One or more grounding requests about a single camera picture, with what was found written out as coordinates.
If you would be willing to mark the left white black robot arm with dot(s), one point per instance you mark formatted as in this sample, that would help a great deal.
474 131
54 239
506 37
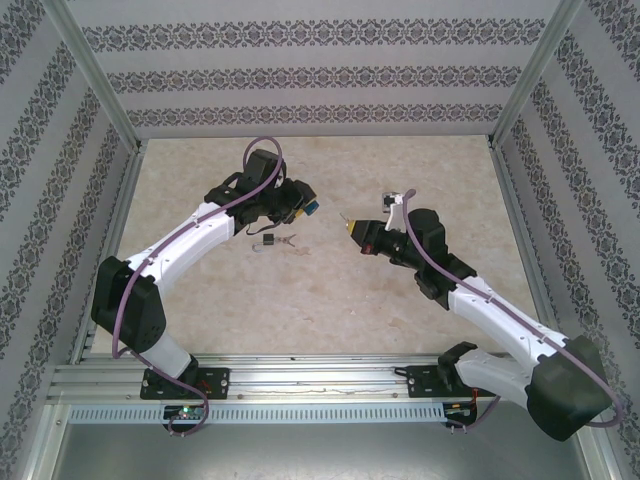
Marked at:
185 245

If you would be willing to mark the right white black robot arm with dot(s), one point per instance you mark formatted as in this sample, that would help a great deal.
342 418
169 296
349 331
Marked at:
500 330

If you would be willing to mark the aluminium frame post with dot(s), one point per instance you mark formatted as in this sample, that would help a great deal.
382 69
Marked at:
97 75
42 445
602 462
535 75

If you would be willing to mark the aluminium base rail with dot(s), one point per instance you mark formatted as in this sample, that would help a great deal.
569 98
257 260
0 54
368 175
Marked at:
320 372

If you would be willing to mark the small circuit board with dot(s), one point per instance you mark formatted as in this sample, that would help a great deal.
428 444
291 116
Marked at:
460 409
185 413

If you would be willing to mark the grey sheet metal shelf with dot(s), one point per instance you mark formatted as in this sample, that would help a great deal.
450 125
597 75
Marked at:
320 455

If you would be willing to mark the black padlock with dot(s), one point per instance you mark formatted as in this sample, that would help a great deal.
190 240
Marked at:
269 239

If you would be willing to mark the aluminium table edge rail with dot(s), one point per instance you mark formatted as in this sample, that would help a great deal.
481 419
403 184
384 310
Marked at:
125 200
511 200

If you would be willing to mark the white right camera mount bracket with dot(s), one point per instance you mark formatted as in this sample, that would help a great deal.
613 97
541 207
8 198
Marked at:
395 216

